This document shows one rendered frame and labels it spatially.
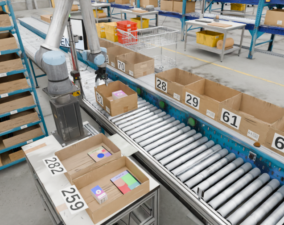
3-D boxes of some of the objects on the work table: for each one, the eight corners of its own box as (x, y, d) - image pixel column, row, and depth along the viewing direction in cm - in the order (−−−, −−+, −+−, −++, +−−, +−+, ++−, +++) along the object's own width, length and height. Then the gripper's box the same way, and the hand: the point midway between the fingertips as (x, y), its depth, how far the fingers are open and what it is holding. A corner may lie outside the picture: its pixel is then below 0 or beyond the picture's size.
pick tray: (56, 163, 171) (53, 152, 166) (103, 142, 191) (101, 132, 186) (72, 187, 151) (69, 175, 146) (122, 160, 171) (121, 150, 166)
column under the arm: (62, 147, 186) (53, 111, 170) (50, 133, 204) (41, 99, 187) (92, 135, 200) (86, 100, 183) (78, 122, 218) (72, 89, 201)
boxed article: (98, 189, 148) (97, 185, 146) (108, 199, 141) (107, 194, 139) (91, 194, 145) (90, 189, 143) (100, 205, 138) (99, 199, 136)
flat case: (126, 199, 141) (126, 197, 141) (109, 180, 155) (109, 179, 154) (144, 187, 149) (144, 185, 148) (127, 171, 162) (126, 169, 161)
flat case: (100, 168, 165) (100, 166, 164) (87, 154, 178) (86, 152, 177) (116, 159, 173) (116, 157, 172) (102, 146, 185) (102, 145, 184)
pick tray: (74, 192, 148) (71, 180, 143) (125, 165, 167) (125, 154, 162) (94, 225, 128) (91, 213, 123) (150, 191, 147) (150, 179, 142)
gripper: (96, 68, 208) (96, 90, 217) (112, 66, 217) (112, 88, 226) (91, 66, 214) (92, 87, 223) (108, 64, 223) (108, 85, 232)
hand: (101, 86), depth 226 cm, fingers open, 10 cm apart
